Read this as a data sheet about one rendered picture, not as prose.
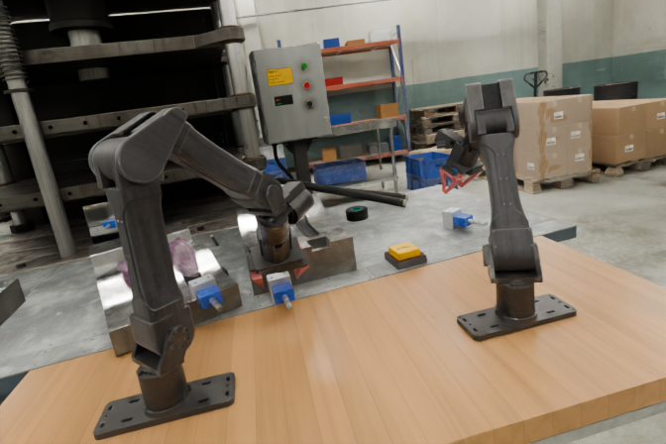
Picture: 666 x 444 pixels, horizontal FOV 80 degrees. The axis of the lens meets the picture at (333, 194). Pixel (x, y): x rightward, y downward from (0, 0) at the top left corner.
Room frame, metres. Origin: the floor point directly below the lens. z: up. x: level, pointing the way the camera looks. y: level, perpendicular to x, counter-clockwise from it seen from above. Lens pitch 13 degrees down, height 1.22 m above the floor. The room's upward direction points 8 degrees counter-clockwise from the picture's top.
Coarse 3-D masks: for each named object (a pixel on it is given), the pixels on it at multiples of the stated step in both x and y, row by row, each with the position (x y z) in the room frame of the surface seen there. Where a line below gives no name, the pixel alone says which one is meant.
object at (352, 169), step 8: (344, 160) 5.05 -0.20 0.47; (352, 160) 5.06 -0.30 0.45; (360, 160) 4.93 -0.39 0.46; (312, 168) 4.97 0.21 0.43; (320, 168) 4.62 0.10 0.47; (328, 168) 4.63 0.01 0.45; (336, 168) 4.64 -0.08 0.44; (344, 168) 4.65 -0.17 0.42; (352, 168) 4.66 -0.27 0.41; (360, 168) 4.68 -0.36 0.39; (320, 176) 4.62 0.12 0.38; (328, 176) 4.63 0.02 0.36; (336, 176) 4.64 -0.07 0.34; (344, 176) 4.66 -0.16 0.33; (352, 176) 4.67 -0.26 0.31; (360, 176) 4.68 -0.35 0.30; (328, 184) 4.62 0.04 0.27
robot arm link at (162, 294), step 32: (96, 160) 0.55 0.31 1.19; (128, 192) 0.52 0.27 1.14; (160, 192) 0.56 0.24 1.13; (128, 224) 0.53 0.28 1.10; (160, 224) 0.55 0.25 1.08; (128, 256) 0.53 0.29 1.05; (160, 256) 0.55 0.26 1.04; (160, 288) 0.54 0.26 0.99; (160, 320) 0.52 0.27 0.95; (192, 320) 0.56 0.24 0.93; (160, 352) 0.51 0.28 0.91
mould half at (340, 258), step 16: (240, 208) 1.22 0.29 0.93; (320, 208) 1.19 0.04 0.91; (240, 224) 1.13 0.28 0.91; (256, 224) 1.13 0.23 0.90; (288, 224) 1.12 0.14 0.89; (320, 224) 1.10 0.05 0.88; (336, 224) 1.07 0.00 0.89; (256, 240) 1.03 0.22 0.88; (304, 240) 0.96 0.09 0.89; (336, 240) 0.93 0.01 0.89; (352, 240) 0.94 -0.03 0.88; (320, 256) 0.92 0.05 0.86; (336, 256) 0.93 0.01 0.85; (352, 256) 0.94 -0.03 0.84; (272, 272) 0.89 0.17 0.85; (288, 272) 0.90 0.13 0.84; (304, 272) 0.91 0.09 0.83; (320, 272) 0.92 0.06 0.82; (336, 272) 0.93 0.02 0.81; (256, 288) 0.88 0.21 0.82
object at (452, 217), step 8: (448, 208) 1.17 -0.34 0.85; (456, 208) 1.16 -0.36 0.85; (448, 216) 1.14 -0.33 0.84; (456, 216) 1.13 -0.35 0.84; (464, 216) 1.12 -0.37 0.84; (472, 216) 1.12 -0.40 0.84; (448, 224) 1.14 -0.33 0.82; (456, 224) 1.12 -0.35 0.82; (464, 224) 1.10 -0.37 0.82; (480, 224) 1.08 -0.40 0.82
